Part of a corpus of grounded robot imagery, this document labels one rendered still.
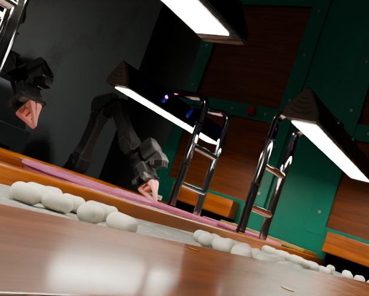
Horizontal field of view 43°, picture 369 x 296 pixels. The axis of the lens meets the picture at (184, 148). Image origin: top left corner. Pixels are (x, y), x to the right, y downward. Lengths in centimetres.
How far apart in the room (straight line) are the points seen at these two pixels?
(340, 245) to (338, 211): 15
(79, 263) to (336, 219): 165
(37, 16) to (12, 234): 676
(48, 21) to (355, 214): 545
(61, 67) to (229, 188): 431
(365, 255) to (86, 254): 153
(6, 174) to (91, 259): 45
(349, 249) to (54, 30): 534
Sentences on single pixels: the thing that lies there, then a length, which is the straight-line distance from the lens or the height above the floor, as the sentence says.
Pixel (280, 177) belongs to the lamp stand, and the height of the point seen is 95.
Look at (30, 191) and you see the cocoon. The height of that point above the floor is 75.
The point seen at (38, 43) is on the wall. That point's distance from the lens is 661.
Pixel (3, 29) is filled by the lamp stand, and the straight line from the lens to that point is 66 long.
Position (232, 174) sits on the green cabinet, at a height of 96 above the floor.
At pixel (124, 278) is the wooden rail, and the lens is 16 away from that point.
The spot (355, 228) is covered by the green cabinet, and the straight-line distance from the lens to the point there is 177.
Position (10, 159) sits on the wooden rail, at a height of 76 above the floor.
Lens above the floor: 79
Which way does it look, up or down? 6 degrees up
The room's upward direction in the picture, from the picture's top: 19 degrees clockwise
